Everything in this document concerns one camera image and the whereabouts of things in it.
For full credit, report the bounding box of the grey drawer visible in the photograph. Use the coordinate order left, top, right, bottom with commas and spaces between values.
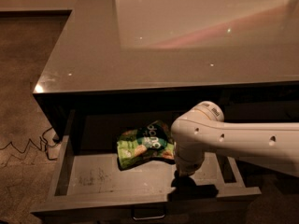
29, 109, 262, 224
218, 88, 299, 123

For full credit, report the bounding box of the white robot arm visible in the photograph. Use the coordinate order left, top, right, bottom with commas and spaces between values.
171, 101, 299, 177

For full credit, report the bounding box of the grey drawer cabinet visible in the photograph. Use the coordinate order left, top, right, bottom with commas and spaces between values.
34, 0, 299, 133

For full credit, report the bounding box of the green snack bag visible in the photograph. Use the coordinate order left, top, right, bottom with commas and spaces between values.
117, 120, 174, 170

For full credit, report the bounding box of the thin zigzag black cable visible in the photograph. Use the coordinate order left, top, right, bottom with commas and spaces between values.
0, 126, 64, 161

